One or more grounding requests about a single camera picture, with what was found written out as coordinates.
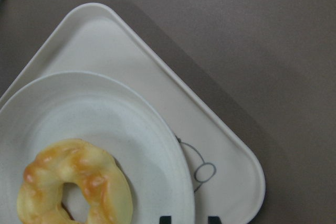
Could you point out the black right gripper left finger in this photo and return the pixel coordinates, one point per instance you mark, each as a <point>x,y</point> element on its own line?
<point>165,220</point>

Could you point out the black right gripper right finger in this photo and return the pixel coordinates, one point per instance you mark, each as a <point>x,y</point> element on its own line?
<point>214,220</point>

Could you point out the glazed braided donut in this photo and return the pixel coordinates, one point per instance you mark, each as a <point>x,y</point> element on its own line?
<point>102,183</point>

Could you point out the white round plate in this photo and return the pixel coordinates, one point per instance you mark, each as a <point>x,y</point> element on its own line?
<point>109,115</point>

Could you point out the white rabbit tray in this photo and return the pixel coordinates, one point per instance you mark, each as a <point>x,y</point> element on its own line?
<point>227,178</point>

